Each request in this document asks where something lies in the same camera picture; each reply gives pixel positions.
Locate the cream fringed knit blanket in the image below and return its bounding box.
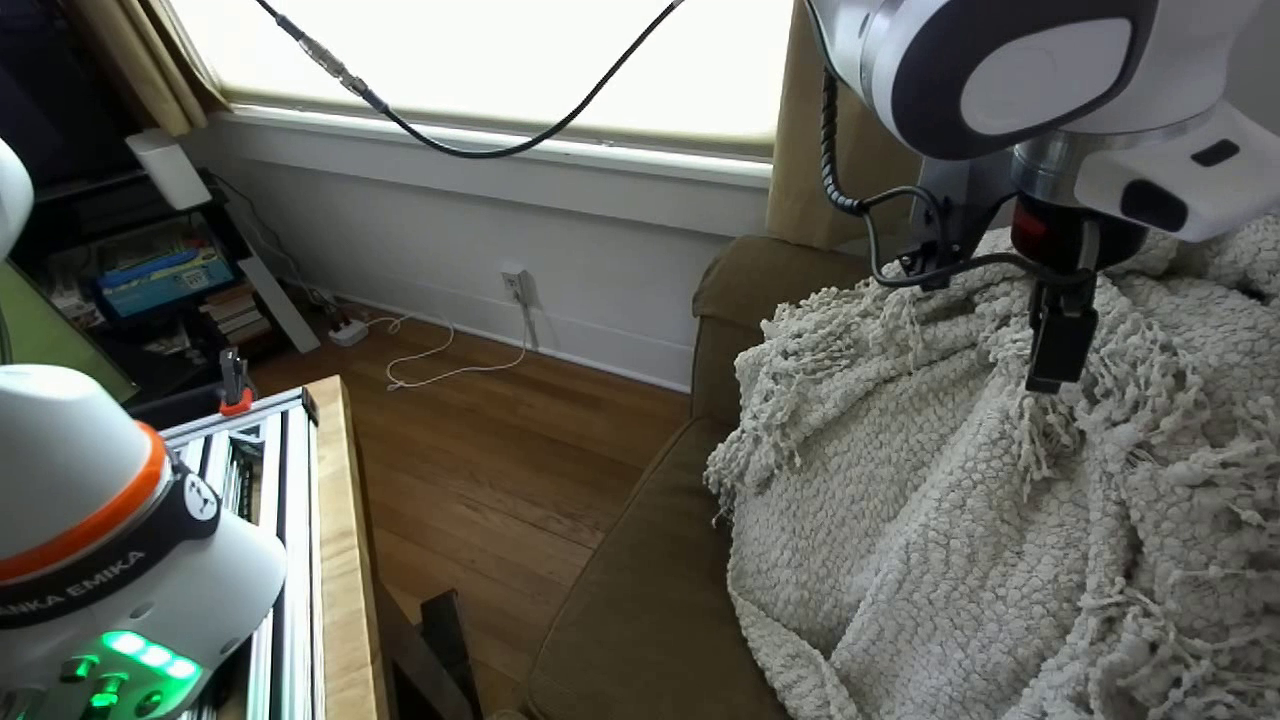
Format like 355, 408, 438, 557
704, 212, 1280, 720

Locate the tan curtain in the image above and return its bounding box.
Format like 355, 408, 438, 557
764, 0, 923, 253
66, 0, 229, 138

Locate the olive brown sofa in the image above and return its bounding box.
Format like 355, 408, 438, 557
524, 234, 1280, 720

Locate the window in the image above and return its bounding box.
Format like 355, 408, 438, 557
168, 0, 797, 153

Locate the white board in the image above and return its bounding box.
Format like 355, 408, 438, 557
234, 248, 322, 355

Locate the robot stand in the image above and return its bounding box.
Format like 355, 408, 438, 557
128, 375, 483, 720

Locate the stack of books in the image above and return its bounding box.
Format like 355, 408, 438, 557
198, 284, 273, 347

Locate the black and orange clamp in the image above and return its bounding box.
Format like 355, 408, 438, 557
218, 347, 254, 418

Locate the white box device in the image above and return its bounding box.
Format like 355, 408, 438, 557
124, 127, 214, 212

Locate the blue box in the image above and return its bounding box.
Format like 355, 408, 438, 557
94, 244, 239, 322

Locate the black shelf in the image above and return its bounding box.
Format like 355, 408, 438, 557
0, 0, 301, 406

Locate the green panel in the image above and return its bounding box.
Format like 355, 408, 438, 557
0, 258, 139, 403

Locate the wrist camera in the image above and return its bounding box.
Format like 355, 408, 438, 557
898, 155, 1017, 293

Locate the black cable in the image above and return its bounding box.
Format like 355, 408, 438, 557
254, 0, 687, 161

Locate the white cable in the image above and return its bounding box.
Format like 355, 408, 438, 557
362, 296, 533, 392

